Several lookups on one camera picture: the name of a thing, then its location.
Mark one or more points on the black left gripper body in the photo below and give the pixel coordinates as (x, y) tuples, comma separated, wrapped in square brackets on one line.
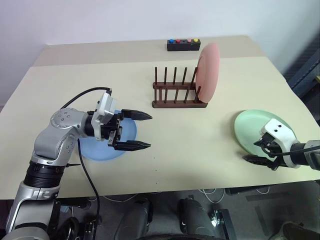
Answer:
[(115, 130)]

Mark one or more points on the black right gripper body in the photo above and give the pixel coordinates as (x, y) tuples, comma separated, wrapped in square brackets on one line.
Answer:
[(276, 160)]

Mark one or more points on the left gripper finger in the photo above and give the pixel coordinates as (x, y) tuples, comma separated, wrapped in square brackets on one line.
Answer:
[(135, 145), (137, 115)]

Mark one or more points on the green plate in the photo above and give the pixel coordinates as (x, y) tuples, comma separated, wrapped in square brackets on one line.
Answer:
[(250, 127)]

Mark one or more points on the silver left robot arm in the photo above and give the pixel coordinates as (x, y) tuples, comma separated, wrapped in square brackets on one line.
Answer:
[(50, 140)]

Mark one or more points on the dark wooden dish rack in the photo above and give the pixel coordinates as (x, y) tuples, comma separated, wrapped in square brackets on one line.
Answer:
[(175, 103)]

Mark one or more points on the blue plate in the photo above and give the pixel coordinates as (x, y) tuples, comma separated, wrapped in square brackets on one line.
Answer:
[(97, 151)]

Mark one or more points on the black bar under table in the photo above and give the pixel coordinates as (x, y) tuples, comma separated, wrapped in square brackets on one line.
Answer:
[(262, 188)]

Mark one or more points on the dark rounded robot leg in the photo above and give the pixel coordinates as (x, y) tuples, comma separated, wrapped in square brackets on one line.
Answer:
[(193, 220), (136, 220)]

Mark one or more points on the grey shoe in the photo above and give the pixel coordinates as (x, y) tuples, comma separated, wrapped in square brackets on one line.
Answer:
[(297, 231)]

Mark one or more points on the pink plate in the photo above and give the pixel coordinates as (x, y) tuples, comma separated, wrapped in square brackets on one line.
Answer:
[(207, 75)]

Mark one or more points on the black button box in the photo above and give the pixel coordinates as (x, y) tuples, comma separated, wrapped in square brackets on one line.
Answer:
[(183, 46)]

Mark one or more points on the dark ribbed panel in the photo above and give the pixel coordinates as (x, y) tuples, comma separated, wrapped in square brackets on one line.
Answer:
[(305, 67)]

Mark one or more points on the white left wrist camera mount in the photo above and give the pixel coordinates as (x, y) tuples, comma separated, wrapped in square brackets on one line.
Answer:
[(106, 110)]

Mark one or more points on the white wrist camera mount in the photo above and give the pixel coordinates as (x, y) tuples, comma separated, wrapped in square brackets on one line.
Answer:
[(282, 135), (106, 110)]

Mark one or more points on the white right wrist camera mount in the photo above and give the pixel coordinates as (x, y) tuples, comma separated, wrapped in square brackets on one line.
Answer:
[(282, 135)]

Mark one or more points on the black metal bracket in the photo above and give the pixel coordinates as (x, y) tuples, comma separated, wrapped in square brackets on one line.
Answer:
[(223, 223)]

